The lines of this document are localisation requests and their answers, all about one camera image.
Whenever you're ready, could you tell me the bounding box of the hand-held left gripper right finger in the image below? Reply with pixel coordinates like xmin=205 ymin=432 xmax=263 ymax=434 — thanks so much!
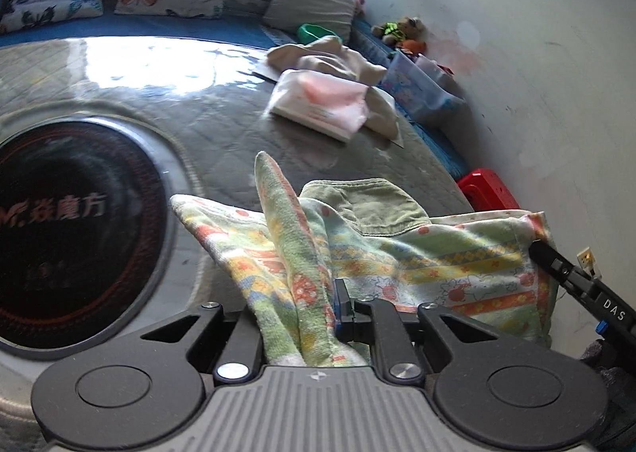
xmin=333 ymin=278 xmax=500 ymax=387

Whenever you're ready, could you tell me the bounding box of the grey pillow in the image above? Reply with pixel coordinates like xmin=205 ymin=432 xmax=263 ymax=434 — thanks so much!
xmin=262 ymin=0 xmax=357 ymax=41

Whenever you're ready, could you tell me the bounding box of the green patterned baby garment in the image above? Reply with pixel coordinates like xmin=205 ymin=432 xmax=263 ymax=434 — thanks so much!
xmin=169 ymin=151 xmax=560 ymax=369

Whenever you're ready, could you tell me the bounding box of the clear plastic storage box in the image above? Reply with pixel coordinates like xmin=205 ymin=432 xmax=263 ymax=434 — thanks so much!
xmin=381 ymin=51 xmax=468 ymax=128

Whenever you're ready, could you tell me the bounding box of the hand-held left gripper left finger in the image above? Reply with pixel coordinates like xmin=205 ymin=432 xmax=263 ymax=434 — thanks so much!
xmin=142 ymin=302 xmax=265 ymax=384

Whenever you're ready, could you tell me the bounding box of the beige crumpled garment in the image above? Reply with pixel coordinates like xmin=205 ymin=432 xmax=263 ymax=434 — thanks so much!
xmin=265 ymin=35 xmax=405 ymax=151

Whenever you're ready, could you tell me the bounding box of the brown plush bear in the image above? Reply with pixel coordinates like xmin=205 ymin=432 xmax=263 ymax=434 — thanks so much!
xmin=371 ymin=16 xmax=427 ymax=48

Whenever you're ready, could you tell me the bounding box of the blue sofa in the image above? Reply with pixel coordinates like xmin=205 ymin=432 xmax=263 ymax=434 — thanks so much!
xmin=0 ymin=0 xmax=471 ymax=180

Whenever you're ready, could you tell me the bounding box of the wall socket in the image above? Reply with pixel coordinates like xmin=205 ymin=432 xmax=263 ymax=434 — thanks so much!
xmin=576 ymin=246 xmax=603 ymax=279

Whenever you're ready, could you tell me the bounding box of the green plastic bowl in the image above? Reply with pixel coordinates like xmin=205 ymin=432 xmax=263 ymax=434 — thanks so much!
xmin=297 ymin=23 xmax=344 ymax=43

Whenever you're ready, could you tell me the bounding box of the red plastic stool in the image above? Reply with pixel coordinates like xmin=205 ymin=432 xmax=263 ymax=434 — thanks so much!
xmin=456 ymin=167 xmax=523 ymax=212

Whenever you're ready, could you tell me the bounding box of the pink white folded garment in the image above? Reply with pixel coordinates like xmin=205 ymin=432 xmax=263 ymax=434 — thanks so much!
xmin=265 ymin=69 xmax=370 ymax=143

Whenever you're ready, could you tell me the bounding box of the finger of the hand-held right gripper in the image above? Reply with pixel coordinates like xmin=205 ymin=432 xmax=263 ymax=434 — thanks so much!
xmin=529 ymin=240 xmax=581 ymax=291

